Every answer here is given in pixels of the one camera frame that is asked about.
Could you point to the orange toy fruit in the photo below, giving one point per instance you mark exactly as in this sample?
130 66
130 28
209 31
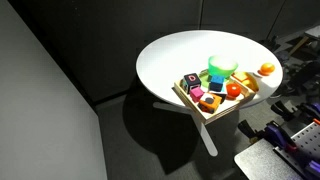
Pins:
266 69

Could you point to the wooden tray box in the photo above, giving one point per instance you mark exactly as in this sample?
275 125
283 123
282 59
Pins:
226 106

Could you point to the round white table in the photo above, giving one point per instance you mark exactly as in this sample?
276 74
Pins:
167 59

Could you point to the black letter D cube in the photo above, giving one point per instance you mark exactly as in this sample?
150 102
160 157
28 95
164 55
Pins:
190 81

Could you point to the pink foam cube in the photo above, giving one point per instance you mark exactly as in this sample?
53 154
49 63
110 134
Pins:
196 94

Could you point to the orange shape cube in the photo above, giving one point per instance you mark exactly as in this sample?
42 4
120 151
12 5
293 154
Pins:
209 103

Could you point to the blue foam cube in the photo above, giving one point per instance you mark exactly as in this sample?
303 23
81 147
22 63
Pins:
216 83

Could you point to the green translucent bowl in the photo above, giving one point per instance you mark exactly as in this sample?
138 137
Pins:
221 65

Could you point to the red toy tomato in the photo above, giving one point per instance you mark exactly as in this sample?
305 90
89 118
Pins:
233 90

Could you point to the purple clamp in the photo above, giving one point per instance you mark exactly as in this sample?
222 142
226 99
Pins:
285 148

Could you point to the perforated metal plate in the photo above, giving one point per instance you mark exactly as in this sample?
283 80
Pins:
307 141

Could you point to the grey metal base plate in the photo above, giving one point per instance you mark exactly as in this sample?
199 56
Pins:
260 162

